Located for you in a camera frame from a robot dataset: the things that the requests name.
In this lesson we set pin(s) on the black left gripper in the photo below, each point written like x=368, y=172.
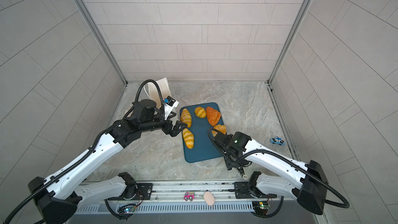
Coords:
x=167, y=130

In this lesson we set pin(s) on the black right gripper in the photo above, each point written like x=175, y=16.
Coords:
x=241, y=164

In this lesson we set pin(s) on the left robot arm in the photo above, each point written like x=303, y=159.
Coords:
x=59, y=196

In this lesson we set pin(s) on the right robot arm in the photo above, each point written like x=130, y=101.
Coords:
x=305, y=182

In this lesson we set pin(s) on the yellow croissant near bag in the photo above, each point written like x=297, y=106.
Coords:
x=186, y=117

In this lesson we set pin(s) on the orange triangular bread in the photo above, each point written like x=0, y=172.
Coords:
x=213, y=116

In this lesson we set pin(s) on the long yellow striped croissant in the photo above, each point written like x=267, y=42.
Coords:
x=188, y=138

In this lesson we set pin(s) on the round flaky bun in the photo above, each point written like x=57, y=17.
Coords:
x=219, y=128

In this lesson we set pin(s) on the small yellow striped bun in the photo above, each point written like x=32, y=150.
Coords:
x=200, y=112

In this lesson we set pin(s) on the teal plastic tray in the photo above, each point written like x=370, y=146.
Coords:
x=203, y=148

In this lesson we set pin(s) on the blue toy police car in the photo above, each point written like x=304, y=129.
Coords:
x=277, y=140

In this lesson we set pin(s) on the pink oval toy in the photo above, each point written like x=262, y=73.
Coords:
x=209, y=198

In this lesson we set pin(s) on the pink toy truck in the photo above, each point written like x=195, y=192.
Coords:
x=189, y=196

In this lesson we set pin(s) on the right green circuit board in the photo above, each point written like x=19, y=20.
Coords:
x=261, y=208

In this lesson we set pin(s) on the green circuit board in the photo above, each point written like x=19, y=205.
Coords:
x=127, y=209
x=261, y=208

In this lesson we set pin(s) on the left green circuit board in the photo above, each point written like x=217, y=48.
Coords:
x=127, y=209

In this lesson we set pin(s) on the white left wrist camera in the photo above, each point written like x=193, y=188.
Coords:
x=169, y=104

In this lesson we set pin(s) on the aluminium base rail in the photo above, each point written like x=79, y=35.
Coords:
x=155, y=197

